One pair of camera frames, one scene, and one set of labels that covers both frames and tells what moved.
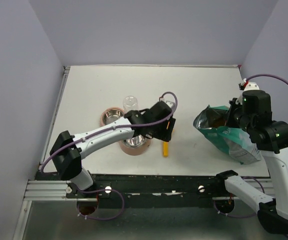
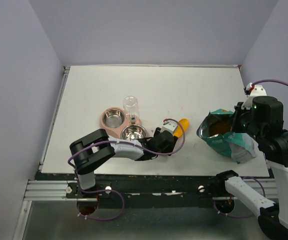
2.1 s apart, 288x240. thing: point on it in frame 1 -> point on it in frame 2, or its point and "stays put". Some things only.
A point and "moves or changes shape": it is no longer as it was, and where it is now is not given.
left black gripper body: (160, 130) -> (170, 147)
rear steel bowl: (112, 116) stays put
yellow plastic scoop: (165, 149) moves or changes shape
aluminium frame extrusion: (47, 190) stays put
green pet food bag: (235, 141) moves or changes shape
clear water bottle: (130, 103) stays put
